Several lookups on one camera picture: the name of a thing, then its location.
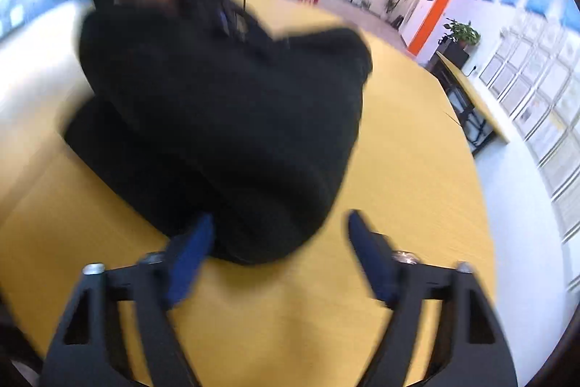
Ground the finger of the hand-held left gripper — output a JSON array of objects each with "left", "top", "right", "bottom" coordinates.
[{"left": 217, "top": 0, "right": 261, "bottom": 48}]

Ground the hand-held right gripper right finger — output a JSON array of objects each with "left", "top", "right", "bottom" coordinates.
[{"left": 347, "top": 210, "right": 519, "bottom": 387}]

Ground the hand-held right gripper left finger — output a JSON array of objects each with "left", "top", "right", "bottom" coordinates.
[{"left": 38, "top": 212, "right": 216, "bottom": 387}]

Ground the black fleece zip jacket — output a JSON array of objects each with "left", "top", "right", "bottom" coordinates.
[{"left": 63, "top": 1, "right": 374, "bottom": 265}]

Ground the long wooden folding table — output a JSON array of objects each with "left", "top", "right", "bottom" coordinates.
[{"left": 435, "top": 52, "right": 510, "bottom": 154}]

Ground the orange door panel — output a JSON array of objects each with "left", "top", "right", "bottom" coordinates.
[{"left": 406, "top": 0, "right": 460, "bottom": 54}]

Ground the green plant in black planter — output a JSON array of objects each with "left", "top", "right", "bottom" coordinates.
[{"left": 437, "top": 19, "right": 481, "bottom": 68}]

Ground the wall of framed paper notices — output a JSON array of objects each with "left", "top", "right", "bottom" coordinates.
[{"left": 478, "top": 13, "right": 580, "bottom": 243}]

